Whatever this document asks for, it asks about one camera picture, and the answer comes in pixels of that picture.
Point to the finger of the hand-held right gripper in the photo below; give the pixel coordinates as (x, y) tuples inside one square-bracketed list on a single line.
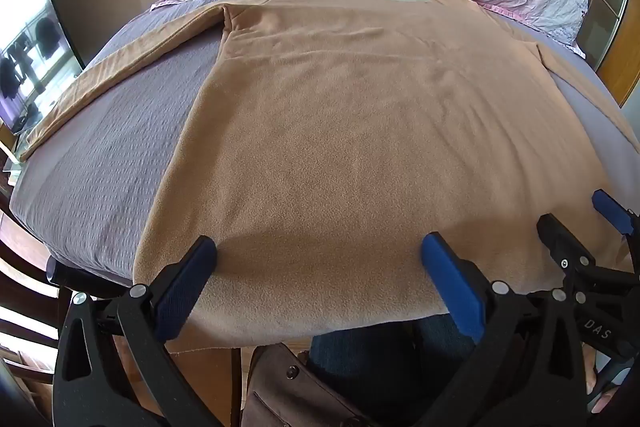
[(562, 239), (612, 209)]

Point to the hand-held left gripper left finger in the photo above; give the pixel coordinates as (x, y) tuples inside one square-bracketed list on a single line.
[(187, 277)]

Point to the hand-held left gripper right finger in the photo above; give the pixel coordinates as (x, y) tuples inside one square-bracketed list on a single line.
[(452, 277)]

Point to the tan fleece shirt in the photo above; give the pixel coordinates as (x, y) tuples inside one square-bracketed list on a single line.
[(325, 132)]

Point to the person's right hand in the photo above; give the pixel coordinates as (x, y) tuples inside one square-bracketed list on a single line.
[(600, 394)]

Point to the person's blue jeans legs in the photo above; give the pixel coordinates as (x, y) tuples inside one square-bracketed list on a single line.
[(380, 357)]

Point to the brown bag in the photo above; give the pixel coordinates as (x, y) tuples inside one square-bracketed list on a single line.
[(295, 387)]

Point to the grey textured bedspread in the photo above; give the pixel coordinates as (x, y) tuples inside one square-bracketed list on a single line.
[(125, 132)]

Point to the wooden chair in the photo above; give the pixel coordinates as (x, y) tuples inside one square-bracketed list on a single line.
[(25, 297)]

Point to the wooden headboard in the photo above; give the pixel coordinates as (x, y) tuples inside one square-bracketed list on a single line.
[(617, 32)]

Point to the black framed window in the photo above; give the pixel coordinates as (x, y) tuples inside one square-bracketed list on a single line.
[(35, 42)]

